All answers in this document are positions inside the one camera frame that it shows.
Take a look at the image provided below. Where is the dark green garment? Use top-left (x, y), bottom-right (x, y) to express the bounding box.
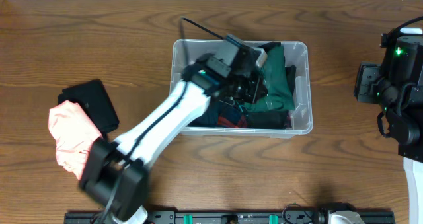
top-left (243, 42), bottom-right (295, 112)

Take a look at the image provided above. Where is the red plaid flannel shirt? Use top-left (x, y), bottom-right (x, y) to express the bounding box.
top-left (222, 110), bottom-right (292, 130)

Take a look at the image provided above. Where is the black garment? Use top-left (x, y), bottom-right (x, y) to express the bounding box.
top-left (243, 42), bottom-right (296, 129)

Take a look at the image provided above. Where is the dark navy garment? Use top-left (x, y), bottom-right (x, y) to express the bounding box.
top-left (189, 102), bottom-right (233, 127)

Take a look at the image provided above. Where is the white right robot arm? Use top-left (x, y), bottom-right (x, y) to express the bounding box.
top-left (354, 28), bottom-right (422, 223)

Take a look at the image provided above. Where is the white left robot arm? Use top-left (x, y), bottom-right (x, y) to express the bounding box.
top-left (79, 34), bottom-right (267, 223)

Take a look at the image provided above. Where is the clear plastic storage container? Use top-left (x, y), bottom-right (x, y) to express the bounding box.
top-left (169, 39), bottom-right (313, 139)

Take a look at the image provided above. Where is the black folded cloth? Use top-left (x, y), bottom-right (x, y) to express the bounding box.
top-left (58, 79), bottom-right (120, 135)

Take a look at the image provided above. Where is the pink folded garment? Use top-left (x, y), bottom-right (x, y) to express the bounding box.
top-left (48, 100), bottom-right (102, 179)

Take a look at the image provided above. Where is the black mounting rail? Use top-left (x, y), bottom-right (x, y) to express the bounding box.
top-left (64, 202), bottom-right (396, 224)

